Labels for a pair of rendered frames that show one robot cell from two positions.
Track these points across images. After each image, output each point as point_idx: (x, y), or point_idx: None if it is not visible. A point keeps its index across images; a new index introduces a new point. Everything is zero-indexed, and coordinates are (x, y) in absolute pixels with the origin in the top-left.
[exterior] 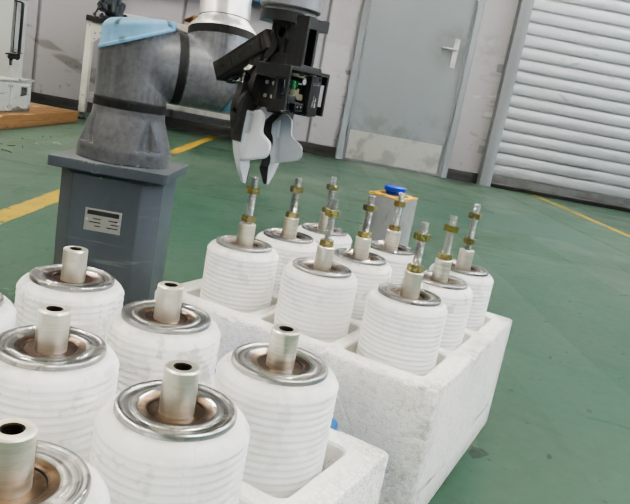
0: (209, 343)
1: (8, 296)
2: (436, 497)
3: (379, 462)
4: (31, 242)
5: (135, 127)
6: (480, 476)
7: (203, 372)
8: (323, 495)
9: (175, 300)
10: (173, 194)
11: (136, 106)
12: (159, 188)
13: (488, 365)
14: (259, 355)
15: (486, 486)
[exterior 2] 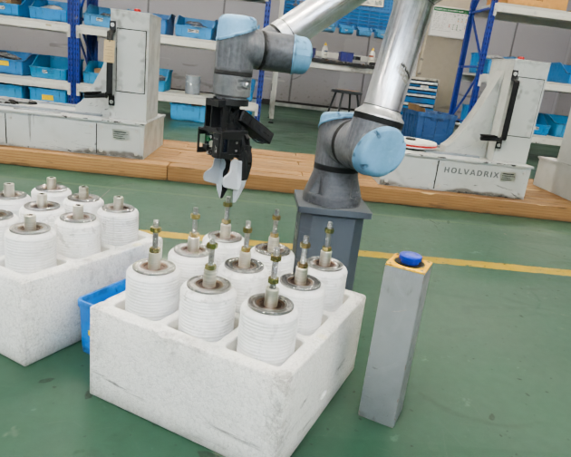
0: (61, 226)
1: None
2: (135, 417)
3: (14, 281)
4: (441, 276)
5: (314, 178)
6: (168, 449)
7: (59, 236)
8: None
9: (72, 209)
10: (349, 229)
11: (316, 165)
12: (310, 216)
13: (216, 380)
14: (38, 226)
15: (153, 449)
